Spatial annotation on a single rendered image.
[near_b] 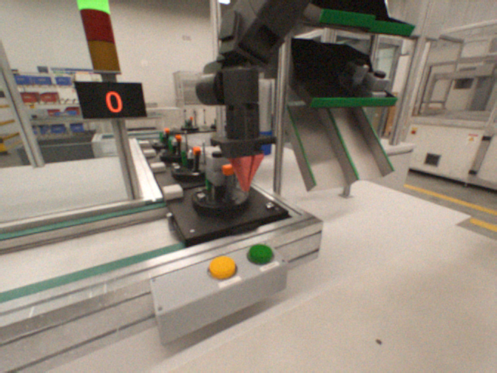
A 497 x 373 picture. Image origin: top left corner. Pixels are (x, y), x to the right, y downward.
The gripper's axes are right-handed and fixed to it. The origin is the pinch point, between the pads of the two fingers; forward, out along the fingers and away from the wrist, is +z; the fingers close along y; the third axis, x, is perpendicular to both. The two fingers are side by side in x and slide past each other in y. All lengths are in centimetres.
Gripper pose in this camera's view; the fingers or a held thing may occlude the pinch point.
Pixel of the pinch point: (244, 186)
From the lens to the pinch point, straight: 42.8
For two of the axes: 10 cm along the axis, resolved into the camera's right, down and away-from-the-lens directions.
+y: -8.8, 2.0, -4.4
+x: 4.8, 3.0, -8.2
